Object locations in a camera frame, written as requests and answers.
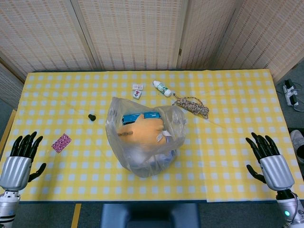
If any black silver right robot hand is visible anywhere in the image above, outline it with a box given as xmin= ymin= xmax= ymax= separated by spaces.
xmin=245 ymin=132 xmax=296 ymax=192

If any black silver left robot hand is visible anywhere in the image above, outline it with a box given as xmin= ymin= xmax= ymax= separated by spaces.
xmin=0 ymin=131 xmax=47 ymax=192

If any translucent plastic bag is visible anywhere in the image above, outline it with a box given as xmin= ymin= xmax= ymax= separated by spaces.
xmin=105 ymin=96 xmax=187 ymax=178

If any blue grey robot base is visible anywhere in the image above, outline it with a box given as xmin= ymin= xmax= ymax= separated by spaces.
xmin=101 ymin=203 xmax=201 ymax=228

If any grey white shoe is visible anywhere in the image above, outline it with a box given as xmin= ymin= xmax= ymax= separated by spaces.
xmin=290 ymin=129 xmax=304 ymax=164

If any pink patterned card packet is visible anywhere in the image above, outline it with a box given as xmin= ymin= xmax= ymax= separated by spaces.
xmin=51 ymin=133 xmax=73 ymax=154

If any white power strip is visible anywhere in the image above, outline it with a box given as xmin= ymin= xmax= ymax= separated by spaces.
xmin=282 ymin=79 xmax=300 ymax=107

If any blue white tissue pack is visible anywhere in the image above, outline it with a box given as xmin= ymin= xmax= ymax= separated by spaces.
xmin=127 ymin=147 xmax=178 ymax=173

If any blue rectangular box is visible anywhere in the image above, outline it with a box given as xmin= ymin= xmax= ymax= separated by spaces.
xmin=122 ymin=111 xmax=162 ymax=125

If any orange plush toy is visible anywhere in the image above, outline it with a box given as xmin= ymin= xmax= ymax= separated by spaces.
xmin=118 ymin=114 xmax=167 ymax=152

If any small white green bottle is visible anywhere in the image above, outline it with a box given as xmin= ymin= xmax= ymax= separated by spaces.
xmin=152 ymin=80 xmax=173 ymax=97

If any woven bamboo folding screen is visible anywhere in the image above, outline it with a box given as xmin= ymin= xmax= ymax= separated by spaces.
xmin=0 ymin=0 xmax=304 ymax=109

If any power strip cable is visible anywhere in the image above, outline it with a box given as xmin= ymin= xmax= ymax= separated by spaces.
xmin=292 ymin=83 xmax=304 ymax=113

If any braided multicolour rope bundle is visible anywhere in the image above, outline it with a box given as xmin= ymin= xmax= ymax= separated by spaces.
xmin=171 ymin=93 xmax=210 ymax=120

